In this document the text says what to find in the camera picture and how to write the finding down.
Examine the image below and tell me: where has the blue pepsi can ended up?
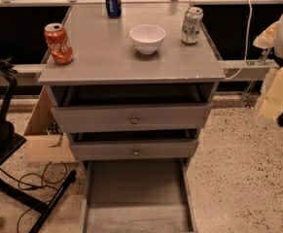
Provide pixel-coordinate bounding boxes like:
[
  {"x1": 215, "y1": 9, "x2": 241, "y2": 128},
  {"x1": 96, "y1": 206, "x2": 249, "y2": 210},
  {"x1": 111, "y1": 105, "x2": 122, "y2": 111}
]
[{"x1": 105, "y1": 0, "x2": 122, "y2": 18}]

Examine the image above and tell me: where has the white hanging cable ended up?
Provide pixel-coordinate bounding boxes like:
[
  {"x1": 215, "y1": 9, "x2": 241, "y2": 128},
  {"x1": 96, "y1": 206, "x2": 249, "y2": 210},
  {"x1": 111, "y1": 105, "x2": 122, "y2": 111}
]
[{"x1": 224, "y1": 0, "x2": 254, "y2": 82}]

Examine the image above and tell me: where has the black chair stand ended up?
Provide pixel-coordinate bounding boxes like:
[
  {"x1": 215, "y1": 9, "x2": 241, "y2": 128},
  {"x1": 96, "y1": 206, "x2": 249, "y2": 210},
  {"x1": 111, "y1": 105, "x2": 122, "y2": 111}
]
[{"x1": 0, "y1": 70, "x2": 77, "y2": 233}]

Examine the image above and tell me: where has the white bowl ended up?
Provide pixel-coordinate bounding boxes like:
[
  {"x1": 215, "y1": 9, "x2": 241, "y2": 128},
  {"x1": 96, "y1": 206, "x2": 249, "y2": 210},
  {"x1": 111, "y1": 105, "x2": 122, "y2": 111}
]
[{"x1": 129, "y1": 24, "x2": 166, "y2": 54}]

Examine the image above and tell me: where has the grey bottom drawer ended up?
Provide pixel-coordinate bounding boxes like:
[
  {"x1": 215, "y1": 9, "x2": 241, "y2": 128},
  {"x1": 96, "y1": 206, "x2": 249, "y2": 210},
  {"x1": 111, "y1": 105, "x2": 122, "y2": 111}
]
[{"x1": 80, "y1": 158, "x2": 198, "y2": 233}]

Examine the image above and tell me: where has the grey drawer cabinet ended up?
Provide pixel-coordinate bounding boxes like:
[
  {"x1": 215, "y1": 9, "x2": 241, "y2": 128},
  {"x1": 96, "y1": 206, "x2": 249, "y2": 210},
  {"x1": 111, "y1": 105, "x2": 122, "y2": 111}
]
[{"x1": 37, "y1": 2, "x2": 227, "y2": 233}]

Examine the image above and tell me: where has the black floor cable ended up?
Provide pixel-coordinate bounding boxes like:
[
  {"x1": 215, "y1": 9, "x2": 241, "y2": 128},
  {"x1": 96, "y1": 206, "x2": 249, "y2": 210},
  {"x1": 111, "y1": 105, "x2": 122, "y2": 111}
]
[{"x1": 0, "y1": 160, "x2": 69, "y2": 233}]

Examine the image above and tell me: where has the red coke can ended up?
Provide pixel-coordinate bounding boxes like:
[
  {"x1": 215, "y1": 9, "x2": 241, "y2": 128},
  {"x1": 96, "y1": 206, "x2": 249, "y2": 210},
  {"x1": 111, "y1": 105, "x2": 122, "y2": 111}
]
[{"x1": 44, "y1": 22, "x2": 73, "y2": 65}]

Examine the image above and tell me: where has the grey middle drawer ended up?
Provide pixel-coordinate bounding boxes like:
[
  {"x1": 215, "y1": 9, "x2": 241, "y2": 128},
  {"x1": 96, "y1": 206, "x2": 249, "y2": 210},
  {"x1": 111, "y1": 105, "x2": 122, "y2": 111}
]
[{"x1": 70, "y1": 129, "x2": 198, "y2": 160}]

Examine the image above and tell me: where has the metal rail beam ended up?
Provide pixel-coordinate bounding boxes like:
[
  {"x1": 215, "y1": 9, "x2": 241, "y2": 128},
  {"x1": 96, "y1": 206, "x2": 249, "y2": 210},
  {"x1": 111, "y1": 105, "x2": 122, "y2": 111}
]
[{"x1": 220, "y1": 59, "x2": 279, "y2": 82}]

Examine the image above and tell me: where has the green white soda can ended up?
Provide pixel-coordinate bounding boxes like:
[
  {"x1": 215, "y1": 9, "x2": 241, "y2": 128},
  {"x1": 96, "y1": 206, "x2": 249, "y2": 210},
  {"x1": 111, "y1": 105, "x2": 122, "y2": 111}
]
[{"x1": 181, "y1": 7, "x2": 203, "y2": 45}]

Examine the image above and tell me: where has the grey drawer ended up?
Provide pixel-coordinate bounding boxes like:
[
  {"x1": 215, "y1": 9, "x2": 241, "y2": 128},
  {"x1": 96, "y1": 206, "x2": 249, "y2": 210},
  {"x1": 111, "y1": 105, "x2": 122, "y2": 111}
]
[
  {"x1": 80, "y1": 158, "x2": 198, "y2": 233},
  {"x1": 70, "y1": 129, "x2": 198, "y2": 160},
  {"x1": 51, "y1": 84, "x2": 212, "y2": 134}
]

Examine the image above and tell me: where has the grey top drawer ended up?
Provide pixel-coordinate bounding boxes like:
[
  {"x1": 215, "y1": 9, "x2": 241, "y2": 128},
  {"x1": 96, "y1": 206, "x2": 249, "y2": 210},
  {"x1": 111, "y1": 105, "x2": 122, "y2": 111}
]
[{"x1": 51, "y1": 84, "x2": 212, "y2": 134}]

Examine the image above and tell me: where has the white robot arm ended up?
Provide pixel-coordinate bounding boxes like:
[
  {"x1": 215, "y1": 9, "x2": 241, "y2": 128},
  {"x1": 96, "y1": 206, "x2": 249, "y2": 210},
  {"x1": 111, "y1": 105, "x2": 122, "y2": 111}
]
[{"x1": 253, "y1": 14, "x2": 283, "y2": 126}]

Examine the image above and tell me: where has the cardboard box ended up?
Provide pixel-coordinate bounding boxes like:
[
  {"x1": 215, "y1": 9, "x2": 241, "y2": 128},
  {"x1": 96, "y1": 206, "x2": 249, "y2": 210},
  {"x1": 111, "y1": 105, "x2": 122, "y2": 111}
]
[{"x1": 24, "y1": 88, "x2": 76, "y2": 163}]

